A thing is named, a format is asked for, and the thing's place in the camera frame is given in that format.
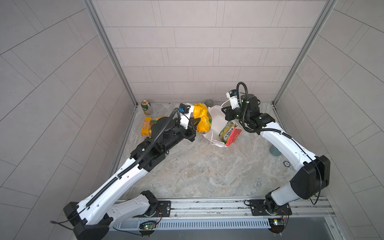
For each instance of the aluminium corner post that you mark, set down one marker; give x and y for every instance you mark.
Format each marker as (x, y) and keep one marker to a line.
(89, 5)
(319, 23)

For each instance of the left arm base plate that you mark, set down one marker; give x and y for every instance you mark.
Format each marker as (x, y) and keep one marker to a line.
(160, 208)

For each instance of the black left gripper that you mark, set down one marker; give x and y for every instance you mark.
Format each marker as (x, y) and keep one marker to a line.
(188, 132)

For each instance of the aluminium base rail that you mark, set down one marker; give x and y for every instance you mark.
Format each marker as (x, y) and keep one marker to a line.
(194, 208)

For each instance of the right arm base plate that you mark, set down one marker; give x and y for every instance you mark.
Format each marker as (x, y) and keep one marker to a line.
(258, 207)

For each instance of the aluminium corner post left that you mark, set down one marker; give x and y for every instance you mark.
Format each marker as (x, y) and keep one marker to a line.
(89, 5)

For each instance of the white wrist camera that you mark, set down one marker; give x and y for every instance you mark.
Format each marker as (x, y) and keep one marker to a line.
(186, 111)
(233, 98)

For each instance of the aluminium corner post right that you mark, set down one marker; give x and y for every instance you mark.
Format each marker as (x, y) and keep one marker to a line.
(319, 23)

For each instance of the blue-grey ceramic cup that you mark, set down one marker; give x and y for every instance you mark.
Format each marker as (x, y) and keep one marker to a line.
(274, 151)

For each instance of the grey ribbed ceramic mug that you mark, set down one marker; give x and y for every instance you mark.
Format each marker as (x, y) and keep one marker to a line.
(209, 103)

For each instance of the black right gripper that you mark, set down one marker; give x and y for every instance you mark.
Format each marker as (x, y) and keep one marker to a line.
(228, 113)

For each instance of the left circuit board green LED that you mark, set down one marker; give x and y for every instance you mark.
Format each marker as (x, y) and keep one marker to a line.
(147, 226)

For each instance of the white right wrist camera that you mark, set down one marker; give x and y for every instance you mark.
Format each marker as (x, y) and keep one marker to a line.
(233, 98)

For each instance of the small blue white bottle cap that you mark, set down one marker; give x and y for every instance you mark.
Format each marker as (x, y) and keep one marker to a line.
(287, 164)

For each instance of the white red printed paper bag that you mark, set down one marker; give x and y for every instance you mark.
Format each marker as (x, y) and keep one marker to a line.
(218, 123)

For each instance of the yellow barcode snack bag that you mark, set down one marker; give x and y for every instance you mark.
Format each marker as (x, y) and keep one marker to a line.
(201, 111)

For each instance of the right circuit board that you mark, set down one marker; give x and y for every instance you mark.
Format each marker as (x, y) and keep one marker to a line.
(277, 226)

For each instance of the green white drink can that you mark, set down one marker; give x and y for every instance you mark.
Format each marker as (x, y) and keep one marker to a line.
(146, 107)

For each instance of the green yellow Fox's candy bag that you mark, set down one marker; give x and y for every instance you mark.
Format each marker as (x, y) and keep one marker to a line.
(227, 130)

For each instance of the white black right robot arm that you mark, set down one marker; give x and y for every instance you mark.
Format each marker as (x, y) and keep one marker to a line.
(312, 171)

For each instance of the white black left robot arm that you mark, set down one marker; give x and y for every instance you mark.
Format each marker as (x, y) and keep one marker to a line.
(148, 154)

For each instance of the yellow orange snack bag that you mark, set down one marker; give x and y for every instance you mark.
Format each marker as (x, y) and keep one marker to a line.
(147, 124)

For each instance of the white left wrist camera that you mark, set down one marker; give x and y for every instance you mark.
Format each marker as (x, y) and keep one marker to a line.
(186, 111)

